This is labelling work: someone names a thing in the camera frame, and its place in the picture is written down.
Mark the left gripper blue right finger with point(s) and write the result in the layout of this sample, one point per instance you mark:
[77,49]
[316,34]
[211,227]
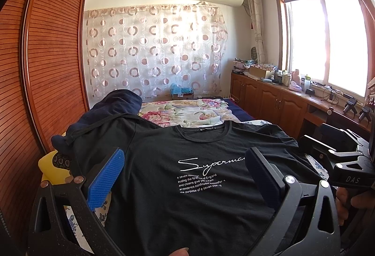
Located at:
[269,182]

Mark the person's right hand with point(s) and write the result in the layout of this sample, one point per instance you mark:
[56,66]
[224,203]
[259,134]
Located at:
[344,201]

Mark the cardboard box on cabinet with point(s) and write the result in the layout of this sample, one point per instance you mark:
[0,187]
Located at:
[260,72]

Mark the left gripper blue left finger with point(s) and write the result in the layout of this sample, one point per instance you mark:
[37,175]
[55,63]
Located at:
[102,177]

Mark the wooden low cabinet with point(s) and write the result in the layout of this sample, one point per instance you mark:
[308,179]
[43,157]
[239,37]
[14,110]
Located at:
[295,113]

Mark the sheer circle pattern curtain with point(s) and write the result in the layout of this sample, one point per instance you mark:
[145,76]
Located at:
[149,49]

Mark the black printed t-shirt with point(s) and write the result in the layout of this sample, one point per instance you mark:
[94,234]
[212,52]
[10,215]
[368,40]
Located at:
[186,188]

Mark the yellow folded blanket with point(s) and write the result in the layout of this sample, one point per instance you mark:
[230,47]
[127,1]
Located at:
[51,173]

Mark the beige side curtain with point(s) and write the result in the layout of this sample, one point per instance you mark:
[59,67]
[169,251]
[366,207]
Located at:
[256,15]

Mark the navy folded blanket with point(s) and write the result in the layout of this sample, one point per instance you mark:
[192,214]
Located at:
[115,103]

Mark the pink figurine on cabinet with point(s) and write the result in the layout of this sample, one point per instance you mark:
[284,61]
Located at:
[295,81]

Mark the navy bed cover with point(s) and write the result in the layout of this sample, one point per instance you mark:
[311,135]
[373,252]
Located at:
[237,111]

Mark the wooden framed window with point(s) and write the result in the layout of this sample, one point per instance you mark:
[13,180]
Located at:
[330,42]

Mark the pink floral quilt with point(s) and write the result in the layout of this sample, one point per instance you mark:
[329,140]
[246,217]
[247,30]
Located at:
[188,113]

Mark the wooden louvered wardrobe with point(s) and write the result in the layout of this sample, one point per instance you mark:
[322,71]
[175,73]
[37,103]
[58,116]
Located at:
[42,93]

